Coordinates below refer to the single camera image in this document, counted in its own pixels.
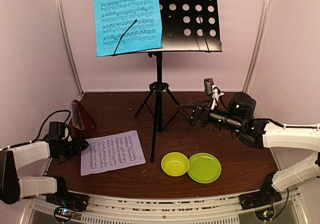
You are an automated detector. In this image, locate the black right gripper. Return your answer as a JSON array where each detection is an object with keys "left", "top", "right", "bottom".
[{"left": 176, "top": 99, "right": 243, "bottom": 135}]

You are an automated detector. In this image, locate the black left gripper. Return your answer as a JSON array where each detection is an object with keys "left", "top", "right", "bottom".
[{"left": 58, "top": 134, "right": 88, "bottom": 160}]

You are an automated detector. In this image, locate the brown wooden metronome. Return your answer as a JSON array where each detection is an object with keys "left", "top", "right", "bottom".
[{"left": 70, "top": 99, "right": 98, "bottom": 139}]

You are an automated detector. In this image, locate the white sheet music page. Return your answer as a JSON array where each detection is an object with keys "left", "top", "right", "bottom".
[{"left": 80, "top": 130, "right": 146, "bottom": 176}]

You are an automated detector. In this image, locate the black perforated music stand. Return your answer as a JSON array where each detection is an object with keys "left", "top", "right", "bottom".
[{"left": 109, "top": 0, "right": 223, "bottom": 164}]

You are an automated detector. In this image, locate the blue sheet music page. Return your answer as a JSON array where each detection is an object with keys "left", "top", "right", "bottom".
[{"left": 93, "top": 0, "right": 163, "bottom": 57}]

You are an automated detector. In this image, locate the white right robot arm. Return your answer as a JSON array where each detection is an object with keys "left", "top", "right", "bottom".
[{"left": 177, "top": 92, "right": 320, "bottom": 205}]

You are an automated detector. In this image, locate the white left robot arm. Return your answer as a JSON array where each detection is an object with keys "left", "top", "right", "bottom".
[{"left": 0, "top": 121, "right": 89, "bottom": 206}]

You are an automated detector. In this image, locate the lime green bowl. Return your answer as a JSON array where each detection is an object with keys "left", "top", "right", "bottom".
[{"left": 160, "top": 152, "right": 190, "bottom": 178}]

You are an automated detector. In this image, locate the lime green plate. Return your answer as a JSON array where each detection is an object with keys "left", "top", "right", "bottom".
[{"left": 187, "top": 152, "right": 222, "bottom": 184}]

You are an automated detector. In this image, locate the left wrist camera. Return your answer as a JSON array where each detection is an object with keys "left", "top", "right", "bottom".
[{"left": 62, "top": 126, "right": 72, "bottom": 142}]

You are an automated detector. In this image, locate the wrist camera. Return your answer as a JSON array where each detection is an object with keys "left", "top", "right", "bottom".
[
  {"left": 203, "top": 78, "right": 225, "bottom": 110},
  {"left": 62, "top": 126, "right": 72, "bottom": 142}
]

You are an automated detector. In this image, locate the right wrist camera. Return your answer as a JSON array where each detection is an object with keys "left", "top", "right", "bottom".
[{"left": 203, "top": 78, "right": 225, "bottom": 110}]

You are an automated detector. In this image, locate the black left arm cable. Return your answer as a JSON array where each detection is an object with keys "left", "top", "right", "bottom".
[{"left": 34, "top": 109, "right": 72, "bottom": 142}]

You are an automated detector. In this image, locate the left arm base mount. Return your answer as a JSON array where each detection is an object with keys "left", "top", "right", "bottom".
[{"left": 45, "top": 191, "right": 90, "bottom": 223}]

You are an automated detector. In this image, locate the aluminium front rail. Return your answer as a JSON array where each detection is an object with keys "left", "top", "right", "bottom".
[{"left": 20, "top": 189, "right": 309, "bottom": 224}]

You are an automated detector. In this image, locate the right aluminium frame post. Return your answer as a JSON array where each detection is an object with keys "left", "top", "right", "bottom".
[{"left": 242, "top": 0, "right": 272, "bottom": 94}]

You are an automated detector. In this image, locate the aluminium frame post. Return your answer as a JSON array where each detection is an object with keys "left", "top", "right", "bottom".
[
  {"left": 242, "top": 0, "right": 272, "bottom": 94},
  {"left": 54, "top": 0, "right": 84, "bottom": 96}
]

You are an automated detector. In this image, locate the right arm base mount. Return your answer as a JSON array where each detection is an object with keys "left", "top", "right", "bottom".
[{"left": 239, "top": 191, "right": 282, "bottom": 222}]

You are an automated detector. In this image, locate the left aluminium frame post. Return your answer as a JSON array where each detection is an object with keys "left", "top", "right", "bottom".
[{"left": 54, "top": 0, "right": 84, "bottom": 96}]

